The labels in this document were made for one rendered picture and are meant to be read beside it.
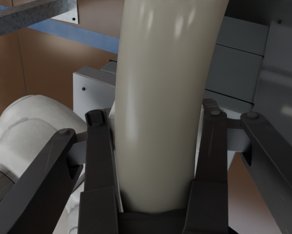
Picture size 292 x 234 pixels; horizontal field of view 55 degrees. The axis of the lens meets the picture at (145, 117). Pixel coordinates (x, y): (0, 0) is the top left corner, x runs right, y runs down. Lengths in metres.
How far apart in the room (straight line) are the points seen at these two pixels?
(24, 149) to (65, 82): 1.50
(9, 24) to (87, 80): 0.80
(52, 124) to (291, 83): 1.18
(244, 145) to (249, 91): 0.63
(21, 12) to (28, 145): 1.03
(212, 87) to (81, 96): 0.34
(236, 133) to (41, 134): 0.46
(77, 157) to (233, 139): 0.09
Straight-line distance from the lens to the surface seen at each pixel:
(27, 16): 1.54
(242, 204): 2.05
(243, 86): 0.80
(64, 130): 0.16
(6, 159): 0.56
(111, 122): 0.17
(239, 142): 0.16
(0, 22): 1.44
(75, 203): 0.60
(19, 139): 0.57
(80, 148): 0.16
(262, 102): 1.55
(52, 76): 2.08
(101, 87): 0.71
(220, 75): 0.83
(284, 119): 1.60
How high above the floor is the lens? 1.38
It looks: 50 degrees down
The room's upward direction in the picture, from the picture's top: 142 degrees counter-clockwise
